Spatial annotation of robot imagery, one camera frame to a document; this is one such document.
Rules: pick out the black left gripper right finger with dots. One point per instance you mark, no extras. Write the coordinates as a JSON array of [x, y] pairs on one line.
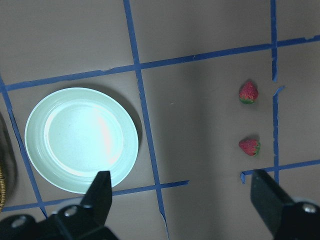
[[269, 199]]

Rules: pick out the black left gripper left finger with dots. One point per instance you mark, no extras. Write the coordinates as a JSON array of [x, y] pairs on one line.
[[98, 198]]

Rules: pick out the red strawberry one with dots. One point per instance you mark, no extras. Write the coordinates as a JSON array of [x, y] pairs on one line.
[[248, 94]]

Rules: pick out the light green plate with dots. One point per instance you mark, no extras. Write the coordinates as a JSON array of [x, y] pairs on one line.
[[74, 133]]

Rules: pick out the red strawberry two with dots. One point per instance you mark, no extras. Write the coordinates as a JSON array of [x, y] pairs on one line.
[[250, 146]]

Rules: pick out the wicker basket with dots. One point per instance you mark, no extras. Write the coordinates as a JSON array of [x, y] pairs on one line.
[[2, 189]]

